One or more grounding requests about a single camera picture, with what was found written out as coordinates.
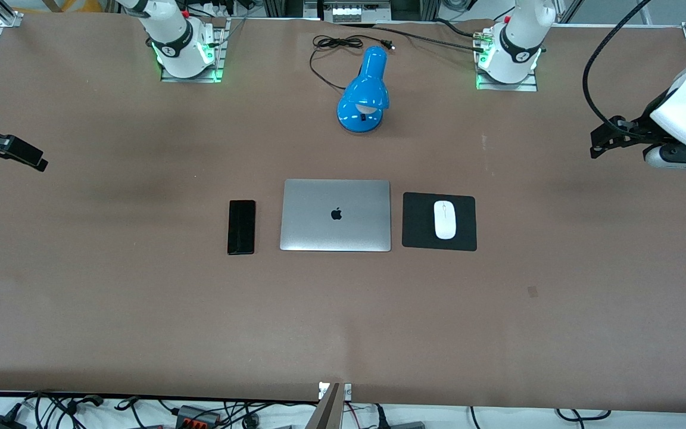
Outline white computer mouse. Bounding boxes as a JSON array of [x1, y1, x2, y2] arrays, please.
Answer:
[[433, 200, 457, 241]]

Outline black smartphone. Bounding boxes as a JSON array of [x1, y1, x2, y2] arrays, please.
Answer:
[[227, 200, 257, 256]]

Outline black mouse pad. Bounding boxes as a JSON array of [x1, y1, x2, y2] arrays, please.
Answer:
[[401, 192, 478, 251]]

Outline blue desk lamp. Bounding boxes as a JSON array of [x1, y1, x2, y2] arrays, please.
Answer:
[[336, 46, 390, 134]]

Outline white power strip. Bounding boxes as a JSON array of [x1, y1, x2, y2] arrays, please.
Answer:
[[331, 0, 392, 24]]

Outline silver laptop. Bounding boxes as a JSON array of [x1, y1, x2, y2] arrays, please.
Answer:
[[279, 179, 392, 253]]

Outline grey box with orange buttons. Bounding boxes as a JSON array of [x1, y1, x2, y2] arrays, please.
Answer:
[[175, 405, 223, 429]]

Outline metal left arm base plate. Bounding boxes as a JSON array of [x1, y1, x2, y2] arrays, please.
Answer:
[[475, 27, 539, 92]]

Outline thick black table cable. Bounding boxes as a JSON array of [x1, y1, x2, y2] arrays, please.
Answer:
[[373, 21, 489, 53]]

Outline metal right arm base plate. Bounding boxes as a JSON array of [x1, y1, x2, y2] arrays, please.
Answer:
[[160, 18, 232, 83]]

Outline tangled black cables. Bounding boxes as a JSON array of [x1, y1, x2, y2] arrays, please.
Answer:
[[20, 390, 107, 429]]

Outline black looped cable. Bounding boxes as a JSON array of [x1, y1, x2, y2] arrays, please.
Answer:
[[554, 408, 613, 424]]

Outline thin black lamp cord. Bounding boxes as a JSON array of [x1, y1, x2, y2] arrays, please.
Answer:
[[310, 35, 395, 91]]

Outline small metal bracket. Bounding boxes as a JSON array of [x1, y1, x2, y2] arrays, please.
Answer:
[[317, 381, 353, 400]]

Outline wooden post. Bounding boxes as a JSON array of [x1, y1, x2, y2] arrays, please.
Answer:
[[305, 383, 344, 429]]

